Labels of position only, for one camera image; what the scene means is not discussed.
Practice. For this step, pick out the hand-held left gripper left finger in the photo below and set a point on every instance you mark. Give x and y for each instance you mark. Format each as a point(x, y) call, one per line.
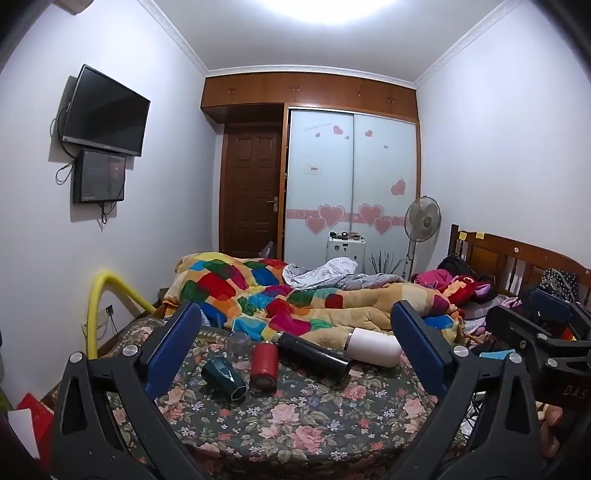
point(178, 339)

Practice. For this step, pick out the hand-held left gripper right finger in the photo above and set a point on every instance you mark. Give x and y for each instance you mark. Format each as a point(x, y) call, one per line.
point(415, 344)

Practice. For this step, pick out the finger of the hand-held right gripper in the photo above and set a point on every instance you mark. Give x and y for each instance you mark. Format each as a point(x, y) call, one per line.
point(549, 302)
point(505, 323)

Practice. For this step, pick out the dark green cup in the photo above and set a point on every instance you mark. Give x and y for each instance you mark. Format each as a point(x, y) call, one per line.
point(224, 378)

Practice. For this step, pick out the clear glass cup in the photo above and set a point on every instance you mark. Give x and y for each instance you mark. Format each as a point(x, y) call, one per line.
point(240, 345)

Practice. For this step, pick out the red insulated cup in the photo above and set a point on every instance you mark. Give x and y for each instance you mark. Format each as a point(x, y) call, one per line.
point(264, 367)

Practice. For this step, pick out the person's right hand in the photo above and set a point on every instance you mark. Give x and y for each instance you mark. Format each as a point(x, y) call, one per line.
point(551, 424)

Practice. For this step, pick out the black dotted bag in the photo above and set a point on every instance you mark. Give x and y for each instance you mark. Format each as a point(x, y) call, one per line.
point(558, 280)

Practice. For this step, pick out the cyan flat case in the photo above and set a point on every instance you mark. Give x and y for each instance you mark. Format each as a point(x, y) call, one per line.
point(498, 354)

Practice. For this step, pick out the white thermos bottle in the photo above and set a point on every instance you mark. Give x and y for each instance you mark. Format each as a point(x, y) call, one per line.
point(376, 350)

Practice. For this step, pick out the red plush toy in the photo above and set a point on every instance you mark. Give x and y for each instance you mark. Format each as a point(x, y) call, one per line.
point(464, 288)

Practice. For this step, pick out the pink clothing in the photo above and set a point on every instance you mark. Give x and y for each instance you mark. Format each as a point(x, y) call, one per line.
point(434, 278)

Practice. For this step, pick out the wooden bed headboard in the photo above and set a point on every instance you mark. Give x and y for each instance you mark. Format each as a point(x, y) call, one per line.
point(503, 251)

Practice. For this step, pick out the dry twig bundle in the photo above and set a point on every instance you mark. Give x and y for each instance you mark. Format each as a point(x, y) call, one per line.
point(385, 265)

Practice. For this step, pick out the yellow foam pipe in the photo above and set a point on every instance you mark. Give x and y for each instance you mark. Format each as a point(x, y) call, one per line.
point(99, 295)

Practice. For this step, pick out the colourful patchwork quilt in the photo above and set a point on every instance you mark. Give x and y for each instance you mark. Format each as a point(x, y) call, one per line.
point(258, 295)

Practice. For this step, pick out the grey blanket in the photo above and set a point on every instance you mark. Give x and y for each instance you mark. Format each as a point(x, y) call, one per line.
point(341, 274)

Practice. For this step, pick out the black thermos bottle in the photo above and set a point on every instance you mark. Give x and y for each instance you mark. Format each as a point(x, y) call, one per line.
point(314, 355)

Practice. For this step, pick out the white box appliance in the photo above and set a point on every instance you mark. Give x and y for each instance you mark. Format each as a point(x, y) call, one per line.
point(346, 254)

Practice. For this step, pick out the floral bed sheet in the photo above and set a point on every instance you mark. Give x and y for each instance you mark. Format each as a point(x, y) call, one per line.
point(314, 415)

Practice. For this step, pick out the standing electric fan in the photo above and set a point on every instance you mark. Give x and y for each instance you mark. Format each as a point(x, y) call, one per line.
point(422, 219)

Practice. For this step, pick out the clear plastic bag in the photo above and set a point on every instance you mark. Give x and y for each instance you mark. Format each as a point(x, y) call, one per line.
point(267, 249)

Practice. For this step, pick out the red paper bag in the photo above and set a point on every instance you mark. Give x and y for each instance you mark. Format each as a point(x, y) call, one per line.
point(39, 415)

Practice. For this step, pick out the brown wooden door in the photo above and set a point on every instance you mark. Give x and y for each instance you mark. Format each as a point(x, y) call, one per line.
point(251, 175)

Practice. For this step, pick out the white paper sheet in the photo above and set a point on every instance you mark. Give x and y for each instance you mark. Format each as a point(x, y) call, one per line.
point(23, 434)

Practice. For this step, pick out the frosted wardrobe with heart stickers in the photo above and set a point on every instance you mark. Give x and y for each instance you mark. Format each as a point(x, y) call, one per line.
point(323, 184)

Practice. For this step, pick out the wooden overhead cabinet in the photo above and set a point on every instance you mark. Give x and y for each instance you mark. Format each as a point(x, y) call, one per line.
point(314, 90)

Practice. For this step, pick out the ceiling light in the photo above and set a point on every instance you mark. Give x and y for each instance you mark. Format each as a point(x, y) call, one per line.
point(323, 7)

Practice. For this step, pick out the small black wall monitor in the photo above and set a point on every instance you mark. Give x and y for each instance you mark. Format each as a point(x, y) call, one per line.
point(99, 175)

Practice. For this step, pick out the black wall television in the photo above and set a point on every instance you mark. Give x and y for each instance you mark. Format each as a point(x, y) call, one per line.
point(106, 110)

